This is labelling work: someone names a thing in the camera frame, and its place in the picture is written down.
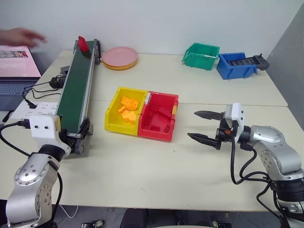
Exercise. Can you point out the black ribbed parts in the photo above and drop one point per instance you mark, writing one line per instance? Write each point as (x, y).
(240, 62)

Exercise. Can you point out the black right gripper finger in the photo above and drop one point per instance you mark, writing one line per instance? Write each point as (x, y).
(210, 115)
(204, 140)

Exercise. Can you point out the yellow plate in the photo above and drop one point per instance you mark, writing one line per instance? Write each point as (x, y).
(118, 67)

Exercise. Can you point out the pink plate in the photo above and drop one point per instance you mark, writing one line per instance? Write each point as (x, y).
(120, 55)

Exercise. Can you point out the flat red block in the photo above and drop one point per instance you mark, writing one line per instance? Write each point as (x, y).
(156, 121)

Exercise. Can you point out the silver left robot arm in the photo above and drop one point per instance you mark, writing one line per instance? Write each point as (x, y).
(31, 180)

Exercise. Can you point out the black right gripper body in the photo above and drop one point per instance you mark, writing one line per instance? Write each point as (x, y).
(224, 134)

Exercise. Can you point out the dark rounded shape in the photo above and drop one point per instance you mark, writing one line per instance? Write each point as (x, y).
(221, 224)
(91, 224)

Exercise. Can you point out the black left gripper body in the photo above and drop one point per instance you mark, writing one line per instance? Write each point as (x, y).
(67, 139)

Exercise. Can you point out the yellow plastic bin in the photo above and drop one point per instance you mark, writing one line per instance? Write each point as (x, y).
(114, 123)

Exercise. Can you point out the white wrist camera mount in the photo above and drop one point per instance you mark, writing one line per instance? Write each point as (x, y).
(42, 128)
(237, 114)

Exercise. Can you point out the black handheld device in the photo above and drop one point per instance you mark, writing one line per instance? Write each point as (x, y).
(261, 62)

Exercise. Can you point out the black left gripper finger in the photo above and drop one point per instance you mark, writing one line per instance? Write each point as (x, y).
(73, 135)

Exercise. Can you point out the red plastic bin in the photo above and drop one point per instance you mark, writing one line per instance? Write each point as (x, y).
(154, 135)

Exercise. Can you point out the red wedge block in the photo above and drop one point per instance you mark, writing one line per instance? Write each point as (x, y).
(165, 112)

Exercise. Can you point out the laptop with pink screen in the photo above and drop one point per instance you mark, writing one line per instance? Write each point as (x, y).
(16, 64)

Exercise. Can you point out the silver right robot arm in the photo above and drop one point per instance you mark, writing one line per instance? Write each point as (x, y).
(273, 152)

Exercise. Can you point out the small orange block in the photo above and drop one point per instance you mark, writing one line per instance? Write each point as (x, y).
(121, 110)

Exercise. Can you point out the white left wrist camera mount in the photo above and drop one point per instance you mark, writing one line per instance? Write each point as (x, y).
(42, 128)

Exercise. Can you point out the white power strip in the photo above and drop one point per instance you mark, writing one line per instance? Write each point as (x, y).
(40, 109)

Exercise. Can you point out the green conveyor belt unit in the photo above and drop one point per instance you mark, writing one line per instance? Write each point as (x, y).
(76, 90)

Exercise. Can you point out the small grey box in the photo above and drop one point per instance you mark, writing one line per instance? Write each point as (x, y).
(65, 69)

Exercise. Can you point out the green plastic bin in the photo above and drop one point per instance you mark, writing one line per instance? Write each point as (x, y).
(202, 59)

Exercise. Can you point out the person's bare hand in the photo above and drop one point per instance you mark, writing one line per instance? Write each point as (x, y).
(16, 36)

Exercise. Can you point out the blue plastic bin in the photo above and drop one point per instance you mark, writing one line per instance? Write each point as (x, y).
(234, 70)

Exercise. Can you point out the black power adapter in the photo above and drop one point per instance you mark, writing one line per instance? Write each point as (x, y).
(56, 82)

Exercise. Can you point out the red plastic toy piece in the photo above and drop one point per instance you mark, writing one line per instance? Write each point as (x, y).
(83, 44)

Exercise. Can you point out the orange block with holes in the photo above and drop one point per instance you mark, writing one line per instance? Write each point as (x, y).
(129, 102)

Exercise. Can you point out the orange heart-shaped block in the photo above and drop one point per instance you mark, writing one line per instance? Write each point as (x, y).
(130, 117)

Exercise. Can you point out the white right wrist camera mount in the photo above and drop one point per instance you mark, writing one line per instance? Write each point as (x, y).
(237, 114)

